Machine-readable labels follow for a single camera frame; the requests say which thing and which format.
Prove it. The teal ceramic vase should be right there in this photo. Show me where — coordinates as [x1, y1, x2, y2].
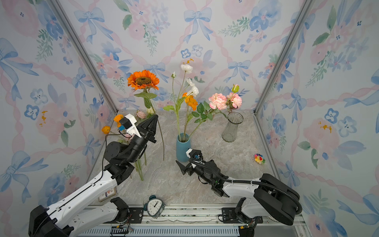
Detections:
[176, 133, 191, 163]

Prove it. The orange sunflower stem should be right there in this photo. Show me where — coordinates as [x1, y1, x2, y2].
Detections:
[127, 70, 166, 162]

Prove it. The orange poppy flower stem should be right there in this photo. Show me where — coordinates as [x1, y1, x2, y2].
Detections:
[181, 92, 198, 142]

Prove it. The white flower stem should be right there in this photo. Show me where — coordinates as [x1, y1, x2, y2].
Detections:
[163, 63, 199, 135]

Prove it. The pink carnation flower stem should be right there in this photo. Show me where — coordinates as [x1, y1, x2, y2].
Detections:
[191, 84, 242, 130]

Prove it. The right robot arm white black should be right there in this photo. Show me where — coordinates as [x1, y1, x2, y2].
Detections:
[176, 160, 303, 226]

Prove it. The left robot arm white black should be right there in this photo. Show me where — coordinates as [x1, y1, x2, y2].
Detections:
[28, 114, 159, 237]

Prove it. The clear glass vase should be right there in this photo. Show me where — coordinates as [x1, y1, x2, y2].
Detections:
[222, 112, 244, 142]

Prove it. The pink rose flower stem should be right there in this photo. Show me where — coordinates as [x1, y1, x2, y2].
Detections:
[135, 110, 147, 181]

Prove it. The orange ranunculus flower bunch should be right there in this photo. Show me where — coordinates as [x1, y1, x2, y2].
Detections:
[101, 114, 124, 135]

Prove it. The playing card box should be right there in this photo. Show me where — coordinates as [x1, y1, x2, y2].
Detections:
[98, 187, 117, 202]

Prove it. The colourful small flower toy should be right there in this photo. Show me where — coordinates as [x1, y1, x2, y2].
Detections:
[254, 154, 265, 165]

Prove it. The teal alarm clock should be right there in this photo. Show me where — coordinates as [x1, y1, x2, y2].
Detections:
[144, 195, 165, 219]

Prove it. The black corrugated cable hose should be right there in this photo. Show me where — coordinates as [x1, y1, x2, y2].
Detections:
[192, 159, 303, 215]

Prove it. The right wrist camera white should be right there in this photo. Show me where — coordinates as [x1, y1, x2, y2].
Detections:
[186, 149, 203, 168]

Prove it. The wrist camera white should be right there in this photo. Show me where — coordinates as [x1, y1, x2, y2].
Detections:
[186, 149, 203, 168]
[118, 114, 142, 138]

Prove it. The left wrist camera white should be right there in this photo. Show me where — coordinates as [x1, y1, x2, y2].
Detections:
[118, 114, 142, 138]

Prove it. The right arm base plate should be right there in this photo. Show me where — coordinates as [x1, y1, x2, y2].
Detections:
[218, 207, 263, 225]

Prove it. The aluminium rail frame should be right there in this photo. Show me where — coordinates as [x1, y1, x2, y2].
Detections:
[77, 204, 311, 237]

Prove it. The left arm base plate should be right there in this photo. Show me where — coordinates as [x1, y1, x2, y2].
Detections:
[105, 207, 144, 224]

